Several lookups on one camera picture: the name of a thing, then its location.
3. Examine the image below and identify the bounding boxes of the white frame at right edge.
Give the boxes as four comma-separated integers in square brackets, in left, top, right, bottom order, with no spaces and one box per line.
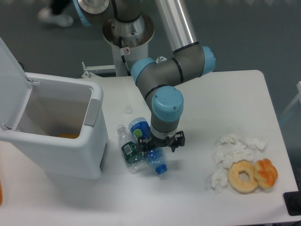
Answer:
[278,81,301,127]

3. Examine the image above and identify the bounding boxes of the green label plastic bottle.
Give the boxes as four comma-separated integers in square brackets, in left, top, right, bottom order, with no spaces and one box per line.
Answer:
[116,125,145,174]

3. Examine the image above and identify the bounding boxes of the person's white shoe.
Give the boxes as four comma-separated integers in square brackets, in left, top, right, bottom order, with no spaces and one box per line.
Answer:
[37,7,73,27]

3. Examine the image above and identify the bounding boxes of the orange object at left edge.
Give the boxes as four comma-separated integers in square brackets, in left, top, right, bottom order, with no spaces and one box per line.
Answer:
[0,183,3,206]

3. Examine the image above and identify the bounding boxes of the orange glazed bread roll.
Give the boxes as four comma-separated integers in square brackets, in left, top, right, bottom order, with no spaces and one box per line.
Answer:
[253,158,278,189]

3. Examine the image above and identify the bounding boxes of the plain ring donut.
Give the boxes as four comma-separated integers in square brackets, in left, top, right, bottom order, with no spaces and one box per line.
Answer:
[227,161,258,194]

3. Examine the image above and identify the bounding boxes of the white bottle cap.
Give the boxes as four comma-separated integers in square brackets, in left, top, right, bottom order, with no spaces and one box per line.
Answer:
[124,106,133,114]

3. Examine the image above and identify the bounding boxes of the blue label plastic bottle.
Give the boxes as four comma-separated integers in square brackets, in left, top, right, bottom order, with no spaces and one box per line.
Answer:
[128,117,167,175]

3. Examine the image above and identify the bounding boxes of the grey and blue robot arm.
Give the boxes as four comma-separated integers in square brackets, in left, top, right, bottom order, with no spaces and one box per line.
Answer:
[74,0,215,152]

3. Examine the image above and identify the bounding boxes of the large crumpled white tissue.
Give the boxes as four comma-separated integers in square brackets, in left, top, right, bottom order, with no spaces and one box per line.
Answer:
[213,133,268,169]

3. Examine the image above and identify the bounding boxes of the orange object inside bin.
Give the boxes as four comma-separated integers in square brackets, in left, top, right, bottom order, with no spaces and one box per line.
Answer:
[57,133,79,139]

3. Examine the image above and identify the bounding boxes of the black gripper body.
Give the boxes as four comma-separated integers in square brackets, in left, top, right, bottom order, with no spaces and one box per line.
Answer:
[149,134,177,148]

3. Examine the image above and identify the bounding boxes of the black device at table edge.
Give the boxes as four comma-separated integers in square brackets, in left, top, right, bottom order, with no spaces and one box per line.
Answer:
[283,191,301,216]

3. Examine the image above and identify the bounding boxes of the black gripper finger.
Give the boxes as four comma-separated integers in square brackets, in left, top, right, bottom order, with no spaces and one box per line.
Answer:
[137,136,153,154]
[171,131,185,152]

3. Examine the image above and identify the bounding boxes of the white open trash bin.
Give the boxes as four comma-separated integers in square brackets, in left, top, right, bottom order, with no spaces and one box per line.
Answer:
[0,42,109,179]

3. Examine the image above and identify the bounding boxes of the small crumpled white tissue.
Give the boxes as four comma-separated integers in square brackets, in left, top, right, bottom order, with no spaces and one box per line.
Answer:
[210,169,228,194]

